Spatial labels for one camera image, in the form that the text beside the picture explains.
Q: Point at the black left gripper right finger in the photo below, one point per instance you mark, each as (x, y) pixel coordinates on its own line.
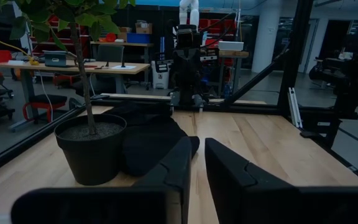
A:
(275, 205)

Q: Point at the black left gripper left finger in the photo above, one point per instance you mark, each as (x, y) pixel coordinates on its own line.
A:
(120, 205)

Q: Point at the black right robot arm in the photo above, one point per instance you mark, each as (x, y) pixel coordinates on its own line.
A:
(187, 91)

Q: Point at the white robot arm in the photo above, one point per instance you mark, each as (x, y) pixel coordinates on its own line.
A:
(189, 11)

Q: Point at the black background robot arm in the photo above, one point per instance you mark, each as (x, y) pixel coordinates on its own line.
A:
(346, 81)

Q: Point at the white box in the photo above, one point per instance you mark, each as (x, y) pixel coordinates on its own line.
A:
(230, 45)

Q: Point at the small wooden table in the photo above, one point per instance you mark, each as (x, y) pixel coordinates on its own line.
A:
(233, 54)

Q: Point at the blue plastic bin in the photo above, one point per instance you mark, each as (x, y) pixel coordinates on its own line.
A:
(138, 38)

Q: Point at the cardboard box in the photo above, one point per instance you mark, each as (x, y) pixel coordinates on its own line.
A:
(144, 28)

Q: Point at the potted green artificial tree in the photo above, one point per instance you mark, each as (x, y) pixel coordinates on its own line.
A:
(92, 155)

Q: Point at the black cloth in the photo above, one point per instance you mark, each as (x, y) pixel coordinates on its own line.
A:
(151, 140)

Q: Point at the grey office chair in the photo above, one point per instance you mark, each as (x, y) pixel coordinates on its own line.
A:
(110, 56)

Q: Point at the white metal bars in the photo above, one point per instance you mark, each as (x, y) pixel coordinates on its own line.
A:
(294, 107)

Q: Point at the wooden desk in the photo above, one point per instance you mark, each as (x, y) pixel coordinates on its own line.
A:
(73, 68)

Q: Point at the red and black stool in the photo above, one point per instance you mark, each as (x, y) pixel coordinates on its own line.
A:
(47, 101)

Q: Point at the grey tool case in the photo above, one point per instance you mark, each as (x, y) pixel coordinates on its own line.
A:
(55, 59)

